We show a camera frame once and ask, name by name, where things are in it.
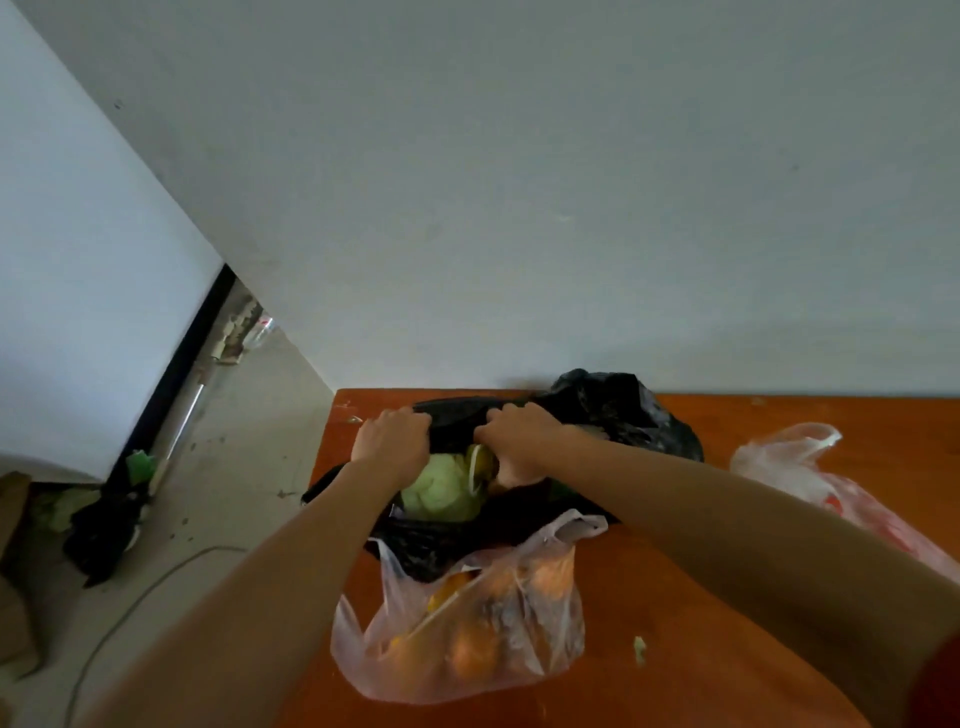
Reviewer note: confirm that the person's red sleeve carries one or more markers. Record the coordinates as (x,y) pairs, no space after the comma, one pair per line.
(937,690)

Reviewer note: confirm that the pale vegetable crumb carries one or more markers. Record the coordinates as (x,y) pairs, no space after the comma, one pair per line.
(639,649)

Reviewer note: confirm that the clear red-printed plastic bag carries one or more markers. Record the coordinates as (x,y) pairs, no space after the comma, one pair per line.
(795,465)

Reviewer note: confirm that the thin metal rod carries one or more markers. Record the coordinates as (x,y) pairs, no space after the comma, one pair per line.
(184,424)

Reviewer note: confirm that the green cabbage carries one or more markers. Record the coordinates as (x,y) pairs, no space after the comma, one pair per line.
(442,491)

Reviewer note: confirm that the person's right forearm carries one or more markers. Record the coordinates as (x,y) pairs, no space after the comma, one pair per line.
(750,562)

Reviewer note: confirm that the small clear bottle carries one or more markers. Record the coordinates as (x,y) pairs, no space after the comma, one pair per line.
(259,331)

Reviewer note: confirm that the crumpled black bag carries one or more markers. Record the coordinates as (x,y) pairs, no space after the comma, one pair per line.
(101,532)

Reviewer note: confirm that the person's right hand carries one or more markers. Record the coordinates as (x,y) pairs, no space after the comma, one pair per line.
(525,442)

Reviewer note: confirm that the person's left forearm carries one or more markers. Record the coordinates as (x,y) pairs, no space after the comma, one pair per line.
(247,615)

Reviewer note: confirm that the bunch of oranges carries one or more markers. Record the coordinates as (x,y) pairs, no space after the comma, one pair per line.
(472,645)

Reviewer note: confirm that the green plastic scrap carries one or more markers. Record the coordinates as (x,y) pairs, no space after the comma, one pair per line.
(139,466)

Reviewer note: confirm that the person's left hand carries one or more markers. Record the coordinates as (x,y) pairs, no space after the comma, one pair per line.
(394,442)

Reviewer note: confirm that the orange wooden table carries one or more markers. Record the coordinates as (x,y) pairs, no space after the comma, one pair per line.
(712,660)

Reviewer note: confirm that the black plastic bag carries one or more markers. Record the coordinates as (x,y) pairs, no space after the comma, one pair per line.
(615,412)

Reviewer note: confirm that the thin clear plastic bag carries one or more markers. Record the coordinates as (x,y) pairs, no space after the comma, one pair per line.
(375,645)

